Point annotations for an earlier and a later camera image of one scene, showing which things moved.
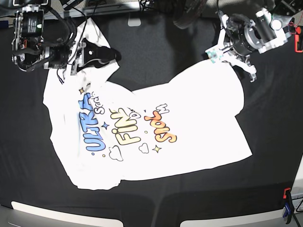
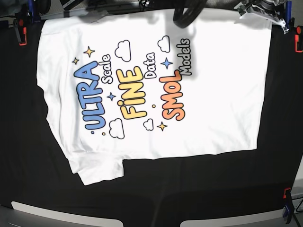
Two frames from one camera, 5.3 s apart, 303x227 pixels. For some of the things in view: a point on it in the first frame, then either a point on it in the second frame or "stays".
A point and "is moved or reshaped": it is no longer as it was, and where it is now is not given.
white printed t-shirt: (107, 134) is moved or reshaped
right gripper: (240, 61) to (271, 10)
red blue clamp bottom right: (289, 205) stays
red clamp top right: (298, 39) stays
